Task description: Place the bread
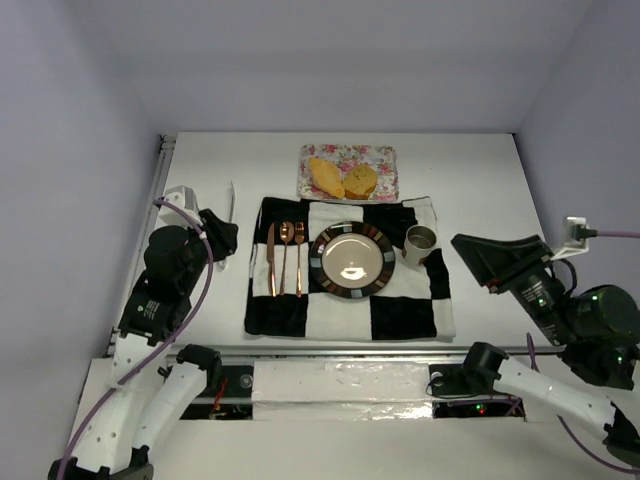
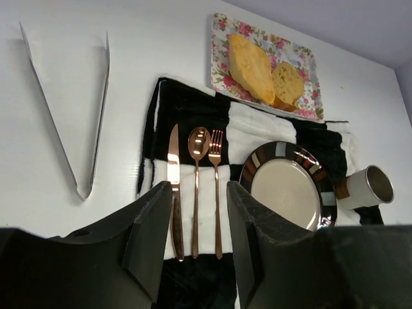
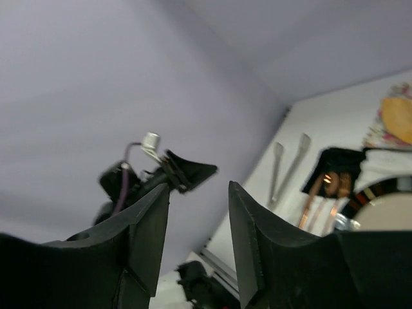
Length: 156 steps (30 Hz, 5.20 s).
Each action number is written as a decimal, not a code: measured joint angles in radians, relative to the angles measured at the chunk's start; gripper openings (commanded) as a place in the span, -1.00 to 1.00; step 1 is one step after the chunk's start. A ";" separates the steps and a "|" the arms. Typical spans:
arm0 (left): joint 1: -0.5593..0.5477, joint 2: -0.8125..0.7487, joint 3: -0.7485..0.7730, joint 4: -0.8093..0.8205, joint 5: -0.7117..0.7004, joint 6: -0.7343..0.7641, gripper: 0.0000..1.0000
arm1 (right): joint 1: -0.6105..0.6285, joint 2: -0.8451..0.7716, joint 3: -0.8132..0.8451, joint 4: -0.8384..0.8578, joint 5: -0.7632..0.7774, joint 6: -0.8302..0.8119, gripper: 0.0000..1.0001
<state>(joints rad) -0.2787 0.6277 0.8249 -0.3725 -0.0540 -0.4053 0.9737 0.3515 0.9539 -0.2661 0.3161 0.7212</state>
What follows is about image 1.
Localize silver metal tongs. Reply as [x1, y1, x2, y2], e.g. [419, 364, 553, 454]
[218, 182, 236, 271]

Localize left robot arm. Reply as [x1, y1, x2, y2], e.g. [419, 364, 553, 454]
[48, 200, 238, 479]

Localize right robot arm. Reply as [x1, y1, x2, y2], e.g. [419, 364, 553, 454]
[451, 234, 639, 468]

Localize yellow oval bread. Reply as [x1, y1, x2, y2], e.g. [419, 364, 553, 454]
[309, 157, 345, 199]

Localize brown round bread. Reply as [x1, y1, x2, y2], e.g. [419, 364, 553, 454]
[342, 164, 378, 200]

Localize copper knife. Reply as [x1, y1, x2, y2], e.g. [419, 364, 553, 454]
[267, 223, 277, 297]

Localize copper spoon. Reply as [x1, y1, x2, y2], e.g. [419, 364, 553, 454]
[279, 221, 294, 295]

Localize copper fork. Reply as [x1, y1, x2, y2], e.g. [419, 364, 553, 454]
[294, 221, 305, 298]

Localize metal cup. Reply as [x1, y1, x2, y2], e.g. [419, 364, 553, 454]
[402, 225, 438, 266]

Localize black white checkered cloth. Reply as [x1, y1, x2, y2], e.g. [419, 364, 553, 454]
[244, 197, 456, 342]

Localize floral rectangular tray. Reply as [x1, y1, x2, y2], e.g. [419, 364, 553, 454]
[297, 144, 399, 203]

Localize dark rimmed round plate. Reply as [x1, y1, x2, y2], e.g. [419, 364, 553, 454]
[308, 221, 396, 300]

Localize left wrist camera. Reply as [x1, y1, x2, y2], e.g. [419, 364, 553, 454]
[159, 185, 201, 227]

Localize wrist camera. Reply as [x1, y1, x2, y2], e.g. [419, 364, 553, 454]
[159, 185, 201, 227]
[552, 216, 598, 261]

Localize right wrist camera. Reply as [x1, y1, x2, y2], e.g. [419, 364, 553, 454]
[552, 216, 598, 261]

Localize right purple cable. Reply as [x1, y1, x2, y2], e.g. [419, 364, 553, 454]
[525, 228, 640, 474]

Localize purple cable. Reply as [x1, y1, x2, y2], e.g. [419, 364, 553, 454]
[525, 228, 640, 474]
[53, 198, 215, 480]

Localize aluminium rail frame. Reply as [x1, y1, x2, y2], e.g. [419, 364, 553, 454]
[102, 133, 566, 406]

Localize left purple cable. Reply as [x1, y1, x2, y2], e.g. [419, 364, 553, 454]
[53, 198, 215, 480]

